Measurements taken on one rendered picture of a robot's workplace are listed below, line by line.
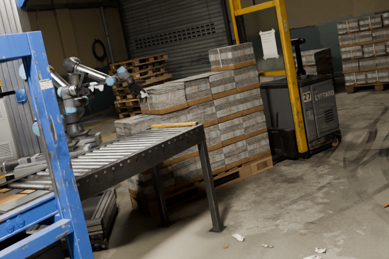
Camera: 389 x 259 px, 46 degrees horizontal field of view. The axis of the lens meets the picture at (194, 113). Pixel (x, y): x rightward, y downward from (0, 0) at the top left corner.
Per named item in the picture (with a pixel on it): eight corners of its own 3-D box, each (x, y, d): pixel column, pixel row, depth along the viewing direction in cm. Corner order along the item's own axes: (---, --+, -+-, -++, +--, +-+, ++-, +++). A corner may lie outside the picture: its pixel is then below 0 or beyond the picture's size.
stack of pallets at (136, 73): (148, 107, 1197) (138, 58, 1179) (178, 104, 1147) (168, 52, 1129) (115, 119, 1086) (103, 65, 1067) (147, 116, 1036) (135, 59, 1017)
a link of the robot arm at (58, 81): (39, 67, 349) (85, 109, 340) (29, 70, 339) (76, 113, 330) (46, 56, 344) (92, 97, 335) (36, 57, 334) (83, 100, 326)
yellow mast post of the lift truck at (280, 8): (296, 152, 478) (268, -20, 452) (301, 150, 482) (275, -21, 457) (302, 152, 470) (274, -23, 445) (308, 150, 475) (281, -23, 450)
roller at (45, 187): (14, 189, 265) (12, 181, 264) (68, 192, 238) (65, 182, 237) (6, 192, 261) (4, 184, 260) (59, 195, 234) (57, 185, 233)
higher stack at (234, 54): (228, 170, 491) (206, 50, 472) (249, 162, 506) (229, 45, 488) (252, 175, 458) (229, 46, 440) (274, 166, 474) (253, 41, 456)
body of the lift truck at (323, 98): (265, 151, 539) (254, 84, 528) (298, 139, 568) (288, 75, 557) (311, 157, 481) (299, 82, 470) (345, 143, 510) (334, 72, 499)
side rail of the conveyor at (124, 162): (200, 140, 338) (197, 124, 336) (206, 140, 335) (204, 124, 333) (52, 213, 231) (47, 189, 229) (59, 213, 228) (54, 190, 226)
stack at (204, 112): (131, 207, 429) (112, 121, 417) (228, 170, 491) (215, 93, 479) (151, 216, 397) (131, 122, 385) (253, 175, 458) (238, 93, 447)
